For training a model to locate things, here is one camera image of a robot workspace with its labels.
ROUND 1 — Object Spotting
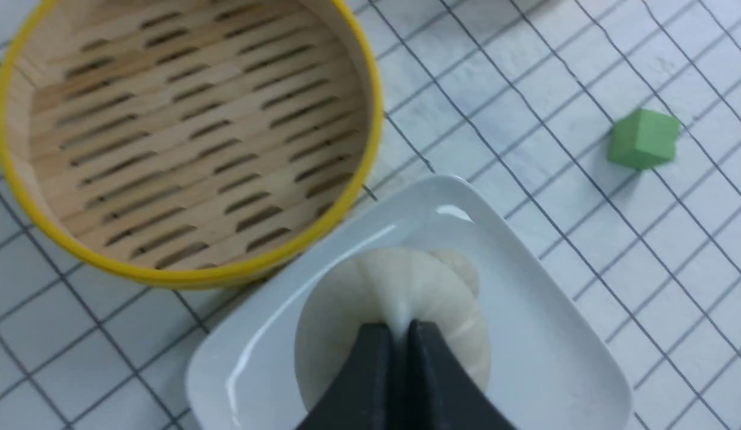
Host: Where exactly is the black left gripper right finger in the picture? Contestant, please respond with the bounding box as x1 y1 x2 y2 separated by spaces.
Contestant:
406 320 515 429

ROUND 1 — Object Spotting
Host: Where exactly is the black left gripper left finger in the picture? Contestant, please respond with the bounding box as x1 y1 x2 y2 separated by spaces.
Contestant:
297 324 393 429

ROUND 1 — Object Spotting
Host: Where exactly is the white steamed bun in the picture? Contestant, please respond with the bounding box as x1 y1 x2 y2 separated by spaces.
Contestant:
294 247 492 411
428 248 480 297

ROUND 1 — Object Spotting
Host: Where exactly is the white square plate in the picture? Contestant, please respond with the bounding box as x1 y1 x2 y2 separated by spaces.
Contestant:
185 175 633 429

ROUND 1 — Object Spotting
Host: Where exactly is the bamboo steamer basket yellow rim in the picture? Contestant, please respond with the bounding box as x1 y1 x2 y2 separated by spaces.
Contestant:
0 1 384 290

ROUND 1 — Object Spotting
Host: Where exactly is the green wooden block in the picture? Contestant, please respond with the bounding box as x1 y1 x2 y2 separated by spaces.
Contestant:
607 109 681 170

